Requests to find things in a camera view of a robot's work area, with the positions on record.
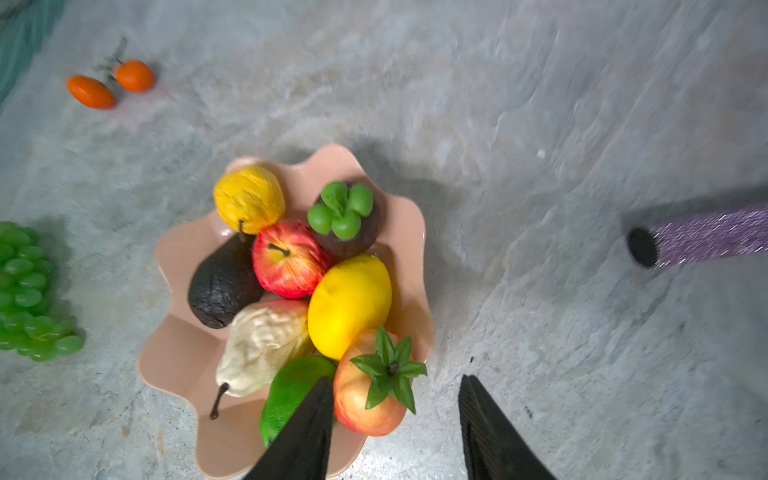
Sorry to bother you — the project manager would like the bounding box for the yellow fake lemon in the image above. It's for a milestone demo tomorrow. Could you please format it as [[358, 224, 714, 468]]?
[[308, 254, 393, 361]]

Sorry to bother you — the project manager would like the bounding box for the red fake apple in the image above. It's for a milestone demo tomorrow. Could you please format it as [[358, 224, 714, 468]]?
[[252, 220, 333, 299]]

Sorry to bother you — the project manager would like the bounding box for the small yellow fake pear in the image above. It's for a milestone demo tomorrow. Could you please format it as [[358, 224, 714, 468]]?
[[213, 165, 286, 235]]

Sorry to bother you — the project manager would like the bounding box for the dark fake avocado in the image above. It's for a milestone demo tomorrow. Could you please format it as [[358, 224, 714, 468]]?
[[188, 234, 265, 329]]

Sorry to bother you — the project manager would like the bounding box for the purple glitter tube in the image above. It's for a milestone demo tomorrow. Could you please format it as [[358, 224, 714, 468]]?
[[626, 202, 767, 269]]

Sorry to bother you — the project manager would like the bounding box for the green fake lime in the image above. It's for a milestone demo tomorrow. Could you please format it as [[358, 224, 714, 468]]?
[[260, 355, 337, 447]]

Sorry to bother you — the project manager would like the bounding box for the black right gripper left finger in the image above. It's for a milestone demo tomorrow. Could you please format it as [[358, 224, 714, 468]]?
[[244, 377, 334, 480]]

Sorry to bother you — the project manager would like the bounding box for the red fake strawberry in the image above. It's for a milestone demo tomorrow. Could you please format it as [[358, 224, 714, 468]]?
[[333, 327, 427, 437]]

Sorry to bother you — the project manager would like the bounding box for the orange oval cherry tomato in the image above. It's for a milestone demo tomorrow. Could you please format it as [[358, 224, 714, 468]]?
[[67, 75, 116, 110]]

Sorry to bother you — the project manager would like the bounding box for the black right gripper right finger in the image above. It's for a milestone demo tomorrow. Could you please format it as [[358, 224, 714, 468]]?
[[458, 375, 556, 480]]

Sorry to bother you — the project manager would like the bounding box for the orange cherry tomato with stem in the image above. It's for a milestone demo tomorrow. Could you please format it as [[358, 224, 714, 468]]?
[[95, 36, 156, 93]]

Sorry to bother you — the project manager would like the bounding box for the green fake grape bunch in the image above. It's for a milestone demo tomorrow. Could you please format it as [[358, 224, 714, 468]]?
[[1, 221, 84, 363]]

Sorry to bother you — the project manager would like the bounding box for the pink scalloped fruit bowl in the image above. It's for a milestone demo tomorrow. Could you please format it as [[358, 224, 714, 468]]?
[[138, 144, 435, 479]]

